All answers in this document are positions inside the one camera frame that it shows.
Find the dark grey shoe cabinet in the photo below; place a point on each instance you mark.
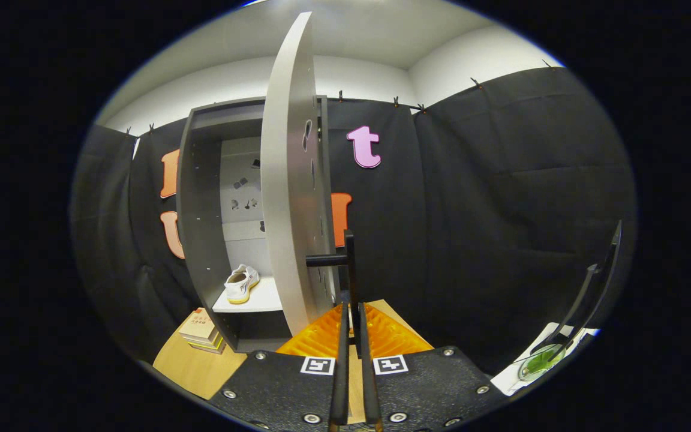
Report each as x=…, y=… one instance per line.
x=201, y=228

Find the white canvas shoe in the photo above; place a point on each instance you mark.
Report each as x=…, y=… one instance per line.
x=240, y=288

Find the stack of books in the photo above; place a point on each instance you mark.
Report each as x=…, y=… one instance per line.
x=200, y=327

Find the green round object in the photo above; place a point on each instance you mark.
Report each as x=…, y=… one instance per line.
x=540, y=363

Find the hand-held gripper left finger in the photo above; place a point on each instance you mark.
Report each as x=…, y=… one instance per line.
x=341, y=390

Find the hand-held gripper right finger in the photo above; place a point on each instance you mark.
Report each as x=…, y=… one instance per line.
x=369, y=390

